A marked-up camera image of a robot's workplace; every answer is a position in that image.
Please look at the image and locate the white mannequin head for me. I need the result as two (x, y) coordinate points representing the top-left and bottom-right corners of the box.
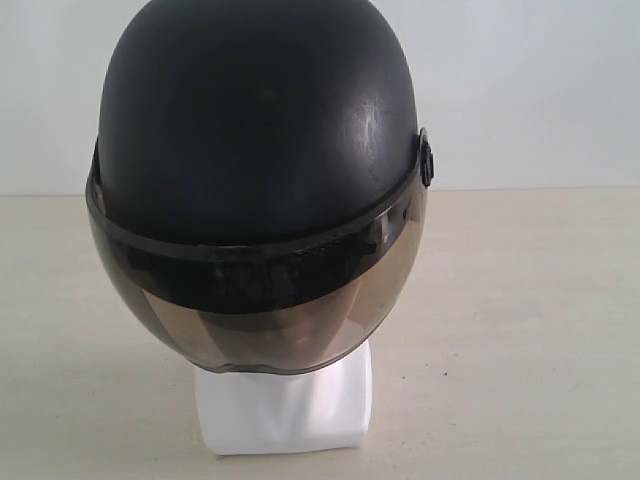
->
(195, 342), (373, 456)

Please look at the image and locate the black helmet with tinted visor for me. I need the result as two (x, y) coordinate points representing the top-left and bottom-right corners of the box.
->
(86, 1), (433, 375)

